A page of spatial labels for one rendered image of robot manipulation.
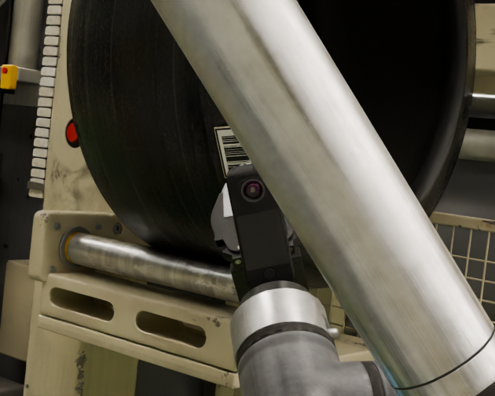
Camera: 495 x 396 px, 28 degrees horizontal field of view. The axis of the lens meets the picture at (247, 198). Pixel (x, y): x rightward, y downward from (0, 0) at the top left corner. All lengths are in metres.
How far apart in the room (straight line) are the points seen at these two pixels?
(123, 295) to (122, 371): 0.30
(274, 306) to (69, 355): 0.69
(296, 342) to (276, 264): 0.10
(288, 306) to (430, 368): 0.22
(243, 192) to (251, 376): 0.17
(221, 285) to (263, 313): 0.33
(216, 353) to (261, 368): 0.35
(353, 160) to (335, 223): 0.04
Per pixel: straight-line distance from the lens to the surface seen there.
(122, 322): 1.29
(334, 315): 1.90
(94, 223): 1.43
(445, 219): 1.57
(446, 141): 1.43
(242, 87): 0.65
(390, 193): 0.67
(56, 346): 1.54
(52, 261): 1.39
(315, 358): 0.83
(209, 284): 1.21
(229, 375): 1.17
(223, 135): 1.06
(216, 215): 1.00
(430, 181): 1.39
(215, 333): 1.18
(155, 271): 1.27
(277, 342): 0.84
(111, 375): 1.55
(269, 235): 0.91
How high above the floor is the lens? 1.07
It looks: 3 degrees down
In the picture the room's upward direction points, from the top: 6 degrees clockwise
